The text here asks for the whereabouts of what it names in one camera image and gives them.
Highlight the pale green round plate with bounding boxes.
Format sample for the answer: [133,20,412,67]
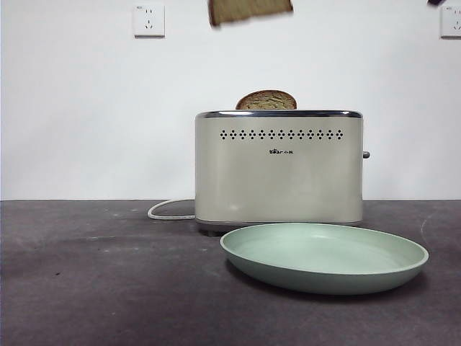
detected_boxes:
[219,222,430,296]

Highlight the dark rounded bread slice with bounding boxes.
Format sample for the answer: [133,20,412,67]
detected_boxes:
[235,89,298,110]

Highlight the white wall socket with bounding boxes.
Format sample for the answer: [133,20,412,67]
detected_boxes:
[439,6,461,40]
[133,4,166,39]

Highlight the light toast bread slice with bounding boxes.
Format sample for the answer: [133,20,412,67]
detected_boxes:
[207,0,294,28]

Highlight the cream two-slot toaster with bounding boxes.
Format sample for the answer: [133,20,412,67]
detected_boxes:
[194,109,371,237]

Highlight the white toaster power cable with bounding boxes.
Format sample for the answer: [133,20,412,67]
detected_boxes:
[147,199,197,221]

